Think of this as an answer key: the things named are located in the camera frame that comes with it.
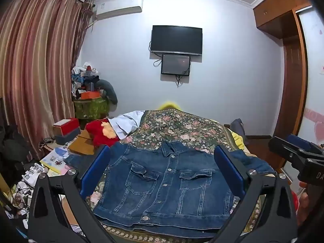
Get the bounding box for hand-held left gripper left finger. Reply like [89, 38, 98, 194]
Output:
[27, 144, 117, 243]

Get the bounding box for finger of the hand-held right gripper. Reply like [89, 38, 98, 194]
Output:
[268, 136, 314, 169]
[287, 133, 322, 155]

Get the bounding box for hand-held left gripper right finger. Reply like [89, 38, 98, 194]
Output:
[210, 145, 298, 243]

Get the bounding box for blue denim jacket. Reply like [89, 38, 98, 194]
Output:
[63, 140, 277, 238]

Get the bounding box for pile of clothes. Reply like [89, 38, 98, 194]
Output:
[71, 62, 102, 98]

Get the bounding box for person's right hand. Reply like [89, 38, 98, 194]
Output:
[297, 181, 310, 227]

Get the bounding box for brown cardboard box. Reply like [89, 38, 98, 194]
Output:
[67, 129, 98, 156]

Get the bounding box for red plush toy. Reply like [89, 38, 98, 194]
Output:
[85, 118, 120, 148]

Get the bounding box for colourful booklet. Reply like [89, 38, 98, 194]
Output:
[40, 145, 70, 176]

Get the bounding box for grey box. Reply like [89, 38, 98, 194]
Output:
[56, 127, 81, 145]

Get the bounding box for grey-blue garment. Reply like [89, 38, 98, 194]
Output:
[229, 118, 248, 142]

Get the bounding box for red box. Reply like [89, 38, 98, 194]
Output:
[53, 118, 80, 136]

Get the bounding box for striped cloth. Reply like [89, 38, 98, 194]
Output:
[39, 137, 55, 150]

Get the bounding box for white shirt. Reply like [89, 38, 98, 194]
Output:
[109, 110, 145, 140]

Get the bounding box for white sliding wardrobe door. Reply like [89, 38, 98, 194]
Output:
[297, 6, 324, 157]

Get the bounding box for green storage bag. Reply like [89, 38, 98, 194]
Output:
[73, 96, 110, 120]

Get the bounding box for dark floral blanket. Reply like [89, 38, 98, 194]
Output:
[83, 109, 261, 241]

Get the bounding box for pile of small clutter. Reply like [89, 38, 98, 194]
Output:
[4, 157, 83, 236]

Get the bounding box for orange box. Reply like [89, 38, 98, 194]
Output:
[80, 91, 101, 100]

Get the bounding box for grey plush pillow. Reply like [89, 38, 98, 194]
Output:
[96, 79, 118, 105]

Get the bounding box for dark jacket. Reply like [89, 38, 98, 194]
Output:
[0, 124, 29, 173]

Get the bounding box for striped brown curtain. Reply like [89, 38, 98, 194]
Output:
[0, 0, 93, 162]

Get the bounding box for small black monitor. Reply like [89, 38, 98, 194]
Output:
[161, 54, 191, 76]

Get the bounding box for wooden wardrobe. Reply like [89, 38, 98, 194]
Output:
[253, 0, 314, 173]

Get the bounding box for white air conditioner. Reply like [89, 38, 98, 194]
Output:
[92, 0, 143, 21]

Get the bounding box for black wall television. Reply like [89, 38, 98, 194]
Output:
[149, 25, 203, 56]

